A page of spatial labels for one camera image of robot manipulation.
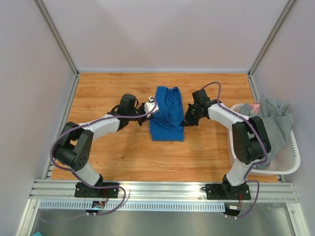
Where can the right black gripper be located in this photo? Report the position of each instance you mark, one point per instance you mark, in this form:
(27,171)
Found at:
(191,117)

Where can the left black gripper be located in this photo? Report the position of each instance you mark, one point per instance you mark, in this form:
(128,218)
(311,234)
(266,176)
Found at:
(144,119)

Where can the blue t-shirt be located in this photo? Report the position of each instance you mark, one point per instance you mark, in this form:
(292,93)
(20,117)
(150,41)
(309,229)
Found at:
(165,126)

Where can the grey shirt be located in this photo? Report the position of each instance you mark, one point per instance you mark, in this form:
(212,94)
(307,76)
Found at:
(278,122)

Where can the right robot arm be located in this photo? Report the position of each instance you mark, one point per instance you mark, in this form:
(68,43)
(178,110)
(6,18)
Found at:
(250,140)

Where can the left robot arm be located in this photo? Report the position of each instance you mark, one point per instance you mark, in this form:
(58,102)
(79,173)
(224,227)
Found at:
(71,149)

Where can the white laundry basket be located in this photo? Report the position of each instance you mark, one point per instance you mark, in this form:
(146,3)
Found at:
(286,162)

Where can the pink patterned garment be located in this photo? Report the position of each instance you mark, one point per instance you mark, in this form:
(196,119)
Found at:
(254,108)

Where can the teal object at bottom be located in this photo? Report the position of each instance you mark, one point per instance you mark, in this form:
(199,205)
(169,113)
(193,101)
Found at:
(37,234)

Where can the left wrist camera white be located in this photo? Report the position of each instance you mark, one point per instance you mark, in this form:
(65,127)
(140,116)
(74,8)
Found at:
(151,107)

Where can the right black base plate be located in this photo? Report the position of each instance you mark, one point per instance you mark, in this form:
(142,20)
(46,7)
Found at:
(224,191)

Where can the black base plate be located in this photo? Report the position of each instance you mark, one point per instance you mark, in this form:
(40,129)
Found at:
(83,191)
(224,191)

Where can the slotted cable duct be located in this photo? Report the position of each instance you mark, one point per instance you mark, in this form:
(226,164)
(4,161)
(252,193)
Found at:
(134,205)

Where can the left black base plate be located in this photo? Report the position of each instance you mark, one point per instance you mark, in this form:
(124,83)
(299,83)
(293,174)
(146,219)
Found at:
(83,191)

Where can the aluminium front rail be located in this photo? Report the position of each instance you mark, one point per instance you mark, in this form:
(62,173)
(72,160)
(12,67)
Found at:
(166,191)

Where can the right aluminium frame post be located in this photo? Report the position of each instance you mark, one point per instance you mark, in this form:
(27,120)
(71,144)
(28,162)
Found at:
(272,35)

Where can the aluminium frame post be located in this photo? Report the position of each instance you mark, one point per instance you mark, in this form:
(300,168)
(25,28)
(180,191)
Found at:
(272,35)
(56,35)

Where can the left aluminium frame post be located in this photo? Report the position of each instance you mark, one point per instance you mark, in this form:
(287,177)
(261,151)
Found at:
(56,35)

